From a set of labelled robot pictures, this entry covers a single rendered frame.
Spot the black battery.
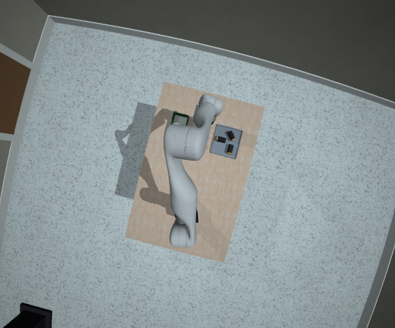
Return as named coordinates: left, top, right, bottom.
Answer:
left=227, top=144, right=234, bottom=154
left=227, top=131, right=236, bottom=141
left=216, top=136, right=226, bottom=143

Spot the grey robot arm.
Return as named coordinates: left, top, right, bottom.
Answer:
left=163, top=94, right=223, bottom=247

